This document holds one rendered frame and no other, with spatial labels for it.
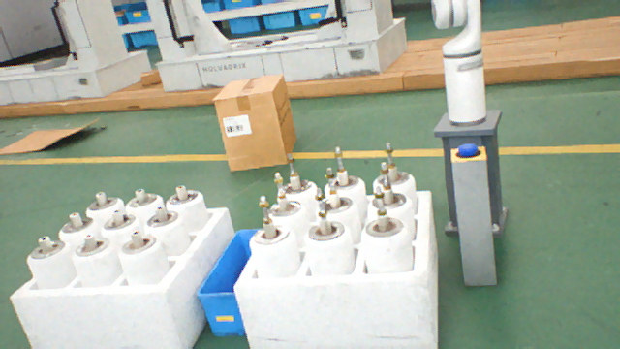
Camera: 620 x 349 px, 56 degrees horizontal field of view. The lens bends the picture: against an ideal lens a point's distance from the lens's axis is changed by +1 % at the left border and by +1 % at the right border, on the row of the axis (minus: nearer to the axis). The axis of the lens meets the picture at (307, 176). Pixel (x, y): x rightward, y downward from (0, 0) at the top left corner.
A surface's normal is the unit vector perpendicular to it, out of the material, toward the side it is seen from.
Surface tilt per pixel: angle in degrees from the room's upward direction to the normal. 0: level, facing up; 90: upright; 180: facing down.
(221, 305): 92
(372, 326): 90
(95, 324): 90
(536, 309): 0
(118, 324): 90
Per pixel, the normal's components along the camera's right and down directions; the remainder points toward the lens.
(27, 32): 0.90, 0.00
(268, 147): -0.14, 0.40
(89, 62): -0.40, 0.41
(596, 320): -0.18, -0.91
